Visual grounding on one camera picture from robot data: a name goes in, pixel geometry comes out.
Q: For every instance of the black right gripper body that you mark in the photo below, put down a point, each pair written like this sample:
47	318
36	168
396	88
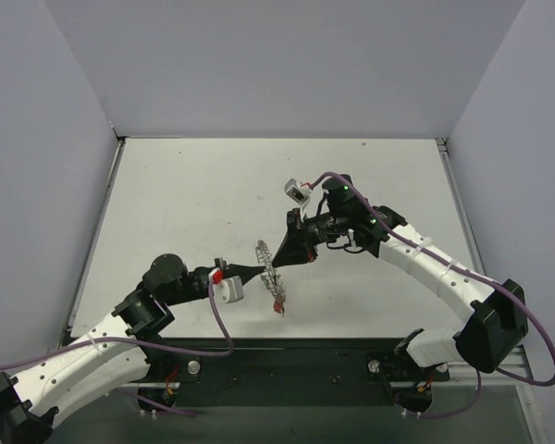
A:
297	234

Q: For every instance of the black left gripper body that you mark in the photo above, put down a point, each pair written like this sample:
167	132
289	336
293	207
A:
218	268

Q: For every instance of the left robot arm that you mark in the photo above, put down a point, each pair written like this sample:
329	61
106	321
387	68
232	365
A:
121	348

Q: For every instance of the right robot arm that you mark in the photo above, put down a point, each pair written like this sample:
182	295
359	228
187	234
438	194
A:
492	325

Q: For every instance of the red key tag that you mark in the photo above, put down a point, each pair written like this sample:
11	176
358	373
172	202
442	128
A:
279	307

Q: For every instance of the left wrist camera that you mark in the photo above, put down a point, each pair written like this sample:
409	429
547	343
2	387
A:
229	290

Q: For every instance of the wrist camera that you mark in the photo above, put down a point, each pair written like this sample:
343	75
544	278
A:
298	192
229	290

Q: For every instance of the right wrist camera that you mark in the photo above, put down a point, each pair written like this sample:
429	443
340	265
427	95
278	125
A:
298	192

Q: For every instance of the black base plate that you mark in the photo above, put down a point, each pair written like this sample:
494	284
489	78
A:
283	373

